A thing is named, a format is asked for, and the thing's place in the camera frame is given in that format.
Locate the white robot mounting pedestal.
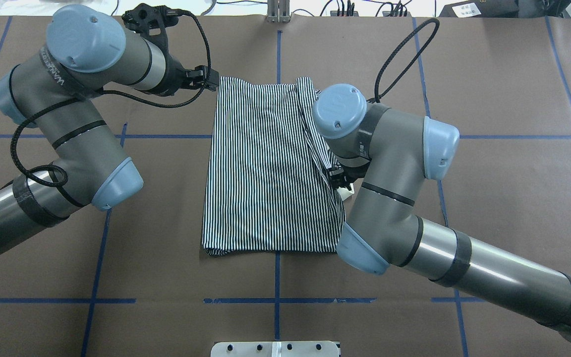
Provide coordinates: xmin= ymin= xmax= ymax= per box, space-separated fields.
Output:
xmin=210 ymin=340 xmax=342 ymax=357

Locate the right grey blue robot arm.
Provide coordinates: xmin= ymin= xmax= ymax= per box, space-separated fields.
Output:
xmin=312 ymin=83 xmax=571 ymax=343

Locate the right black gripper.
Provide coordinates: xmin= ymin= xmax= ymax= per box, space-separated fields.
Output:
xmin=327 ymin=164 xmax=365 ymax=190

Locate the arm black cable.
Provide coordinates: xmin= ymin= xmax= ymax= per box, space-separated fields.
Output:
xmin=10 ymin=9 xmax=213 ymax=188
xmin=374 ymin=18 xmax=441 ymax=104

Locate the black box with label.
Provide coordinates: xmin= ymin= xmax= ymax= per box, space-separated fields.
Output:
xmin=438 ymin=0 xmax=519 ymax=18

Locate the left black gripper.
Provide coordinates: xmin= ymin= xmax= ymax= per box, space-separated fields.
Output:
xmin=121 ymin=3 xmax=219 ymax=96

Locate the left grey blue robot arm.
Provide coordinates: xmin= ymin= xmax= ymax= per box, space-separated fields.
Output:
xmin=0 ymin=3 xmax=219 ymax=255

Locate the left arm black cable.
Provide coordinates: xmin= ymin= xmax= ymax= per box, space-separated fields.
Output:
xmin=10 ymin=9 xmax=213 ymax=188

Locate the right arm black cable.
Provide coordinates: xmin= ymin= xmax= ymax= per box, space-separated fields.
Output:
xmin=374 ymin=18 xmax=441 ymax=104

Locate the aluminium frame post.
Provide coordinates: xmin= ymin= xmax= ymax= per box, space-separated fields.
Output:
xmin=266 ymin=0 xmax=291 ymax=23

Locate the navy white striped polo shirt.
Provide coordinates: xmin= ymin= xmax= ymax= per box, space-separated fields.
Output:
xmin=201 ymin=77 xmax=346 ymax=257

